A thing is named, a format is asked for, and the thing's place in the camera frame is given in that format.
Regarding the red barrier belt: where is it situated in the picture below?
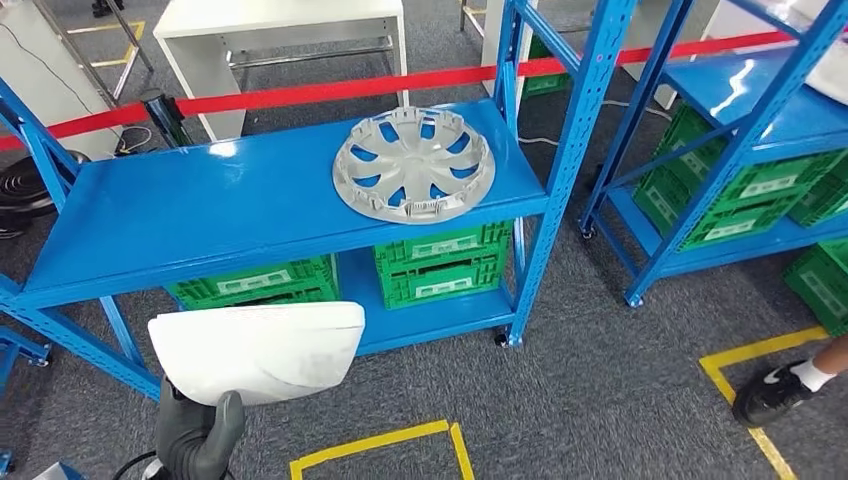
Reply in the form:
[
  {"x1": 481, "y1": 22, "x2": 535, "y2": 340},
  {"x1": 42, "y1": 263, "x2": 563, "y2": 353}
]
[{"x1": 0, "y1": 29, "x2": 796, "y2": 154}]

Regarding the blue metal shelf rack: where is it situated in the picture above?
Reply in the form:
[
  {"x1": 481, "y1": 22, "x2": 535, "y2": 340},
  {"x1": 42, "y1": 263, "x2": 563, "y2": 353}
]
[
  {"x1": 0, "y1": 0, "x2": 641, "y2": 403},
  {"x1": 0, "y1": 324, "x2": 53, "y2": 475},
  {"x1": 577, "y1": 0, "x2": 848, "y2": 309}
]

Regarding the white panel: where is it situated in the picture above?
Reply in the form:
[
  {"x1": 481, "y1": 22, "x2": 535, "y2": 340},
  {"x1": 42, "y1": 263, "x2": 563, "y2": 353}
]
[{"x1": 0, "y1": 0, "x2": 124, "y2": 160}]

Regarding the black barrier stanchion post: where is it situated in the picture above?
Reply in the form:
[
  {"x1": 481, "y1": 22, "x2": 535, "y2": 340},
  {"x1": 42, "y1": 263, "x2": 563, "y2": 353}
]
[{"x1": 140, "y1": 89, "x2": 197, "y2": 150}]

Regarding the yellow floor tape square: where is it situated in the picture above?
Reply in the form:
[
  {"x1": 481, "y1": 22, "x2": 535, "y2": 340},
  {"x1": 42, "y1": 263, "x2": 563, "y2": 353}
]
[
  {"x1": 289, "y1": 419, "x2": 476, "y2": 480},
  {"x1": 698, "y1": 325, "x2": 833, "y2": 480}
]

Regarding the grey plastic wheel hubcap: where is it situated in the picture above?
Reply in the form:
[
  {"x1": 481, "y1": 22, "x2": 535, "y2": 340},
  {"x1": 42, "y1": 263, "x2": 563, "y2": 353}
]
[{"x1": 331, "y1": 105, "x2": 497, "y2": 225}]

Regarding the black round stool base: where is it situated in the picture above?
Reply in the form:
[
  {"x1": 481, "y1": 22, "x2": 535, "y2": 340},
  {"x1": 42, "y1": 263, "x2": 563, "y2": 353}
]
[{"x1": 0, "y1": 150, "x2": 92, "y2": 241}]

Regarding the white plastic shell part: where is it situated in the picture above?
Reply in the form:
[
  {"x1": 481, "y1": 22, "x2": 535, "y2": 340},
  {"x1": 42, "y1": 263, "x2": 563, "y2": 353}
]
[
  {"x1": 146, "y1": 301, "x2": 366, "y2": 407},
  {"x1": 804, "y1": 39, "x2": 848, "y2": 107}
]

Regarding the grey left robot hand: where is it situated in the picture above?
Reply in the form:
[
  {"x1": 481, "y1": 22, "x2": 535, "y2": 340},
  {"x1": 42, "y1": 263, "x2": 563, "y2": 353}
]
[{"x1": 155, "y1": 376, "x2": 246, "y2": 480}]

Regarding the person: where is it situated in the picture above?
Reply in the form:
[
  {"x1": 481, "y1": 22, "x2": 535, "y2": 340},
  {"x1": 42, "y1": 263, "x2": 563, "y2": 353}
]
[{"x1": 731, "y1": 334, "x2": 848, "y2": 429}]

